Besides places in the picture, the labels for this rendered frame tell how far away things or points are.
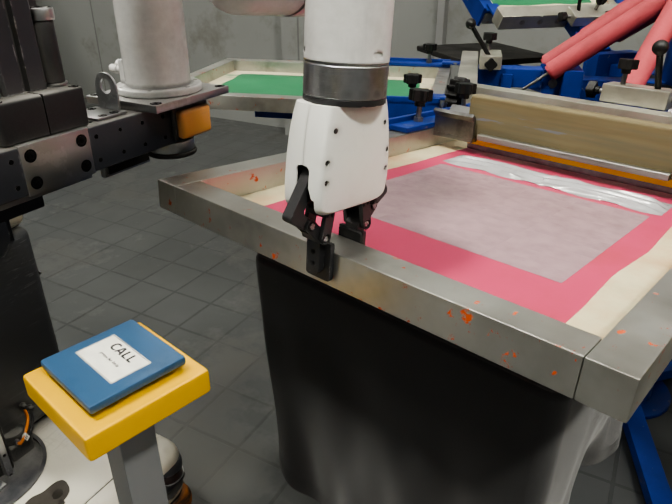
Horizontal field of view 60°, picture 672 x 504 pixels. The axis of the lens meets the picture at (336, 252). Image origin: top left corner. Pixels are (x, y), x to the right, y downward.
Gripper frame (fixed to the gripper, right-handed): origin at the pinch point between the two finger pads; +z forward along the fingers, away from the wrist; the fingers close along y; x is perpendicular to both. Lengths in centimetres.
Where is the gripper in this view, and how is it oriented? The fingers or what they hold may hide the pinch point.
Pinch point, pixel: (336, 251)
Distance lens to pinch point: 58.6
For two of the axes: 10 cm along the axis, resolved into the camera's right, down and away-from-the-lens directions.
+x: 7.4, 3.1, -6.0
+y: -6.7, 2.7, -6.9
